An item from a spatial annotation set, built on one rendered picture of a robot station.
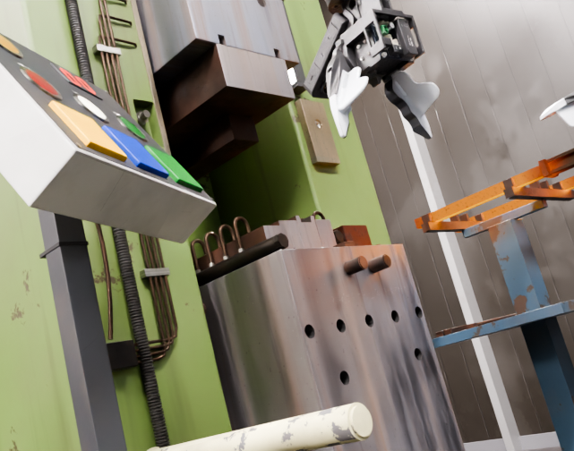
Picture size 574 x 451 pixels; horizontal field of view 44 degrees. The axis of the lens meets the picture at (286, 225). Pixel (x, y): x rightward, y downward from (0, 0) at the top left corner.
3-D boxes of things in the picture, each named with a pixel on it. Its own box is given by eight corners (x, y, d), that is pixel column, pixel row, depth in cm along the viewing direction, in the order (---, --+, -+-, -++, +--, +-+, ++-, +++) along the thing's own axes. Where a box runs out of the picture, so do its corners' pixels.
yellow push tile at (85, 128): (129, 157, 81) (91, 117, 84) (90, 141, 75) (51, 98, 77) (119, 168, 82) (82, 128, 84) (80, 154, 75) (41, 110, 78)
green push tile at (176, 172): (204, 189, 101) (172, 156, 103) (179, 178, 93) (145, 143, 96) (196, 198, 101) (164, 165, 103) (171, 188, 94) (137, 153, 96)
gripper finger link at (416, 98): (456, 123, 87) (408, 66, 85) (423, 143, 92) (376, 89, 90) (465, 110, 89) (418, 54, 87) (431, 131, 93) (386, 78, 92)
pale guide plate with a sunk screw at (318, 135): (340, 163, 177) (323, 102, 181) (317, 161, 170) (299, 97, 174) (335, 166, 178) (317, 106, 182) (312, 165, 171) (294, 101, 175)
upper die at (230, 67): (295, 98, 152) (285, 59, 154) (227, 85, 137) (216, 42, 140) (181, 173, 179) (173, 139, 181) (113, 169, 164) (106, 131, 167)
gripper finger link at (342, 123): (349, 104, 77) (366, 47, 82) (318, 128, 82) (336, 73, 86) (371, 120, 78) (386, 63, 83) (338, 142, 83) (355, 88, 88)
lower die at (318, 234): (339, 254, 144) (329, 216, 146) (271, 259, 129) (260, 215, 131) (212, 308, 171) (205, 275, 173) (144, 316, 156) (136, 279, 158)
